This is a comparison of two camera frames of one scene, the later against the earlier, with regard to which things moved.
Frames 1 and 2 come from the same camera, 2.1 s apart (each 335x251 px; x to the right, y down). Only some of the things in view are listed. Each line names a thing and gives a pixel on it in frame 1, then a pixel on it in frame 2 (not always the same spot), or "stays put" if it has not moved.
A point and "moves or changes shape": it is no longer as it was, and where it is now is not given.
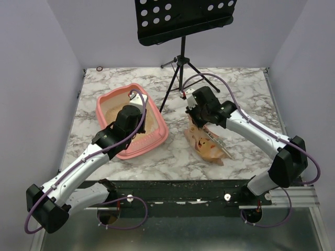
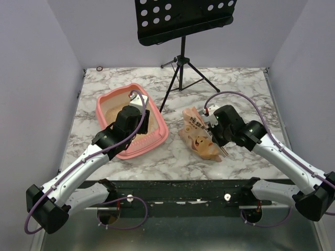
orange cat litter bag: x=202 y=144 moves or changes shape
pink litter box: x=111 y=99 stays put
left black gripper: x=142 y=121 stays put
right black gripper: x=195 y=118 → x=216 y=138
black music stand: x=158 y=21 stays put
